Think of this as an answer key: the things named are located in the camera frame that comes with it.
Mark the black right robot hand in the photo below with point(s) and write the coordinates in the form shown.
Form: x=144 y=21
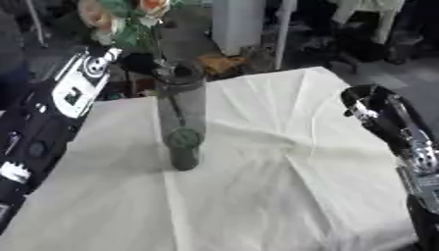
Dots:
x=384 y=111

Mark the brown bag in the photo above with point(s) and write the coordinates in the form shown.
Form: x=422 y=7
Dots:
x=222 y=63

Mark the white cabinet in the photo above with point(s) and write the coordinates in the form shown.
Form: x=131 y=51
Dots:
x=237 y=26

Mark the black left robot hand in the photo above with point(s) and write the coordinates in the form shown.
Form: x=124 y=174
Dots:
x=139 y=63

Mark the white pole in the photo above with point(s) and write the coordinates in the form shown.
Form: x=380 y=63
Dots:
x=284 y=32

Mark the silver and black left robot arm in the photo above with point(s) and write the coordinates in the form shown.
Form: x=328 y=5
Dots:
x=67 y=94

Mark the artificial flower bunch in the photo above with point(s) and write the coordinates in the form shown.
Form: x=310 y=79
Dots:
x=132 y=32

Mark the grey tripod leg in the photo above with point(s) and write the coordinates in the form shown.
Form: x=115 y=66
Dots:
x=36 y=23

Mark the white chair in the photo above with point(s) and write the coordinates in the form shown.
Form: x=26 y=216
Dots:
x=374 y=13

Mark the silver and black right robot arm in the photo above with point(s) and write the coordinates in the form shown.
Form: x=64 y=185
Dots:
x=424 y=183

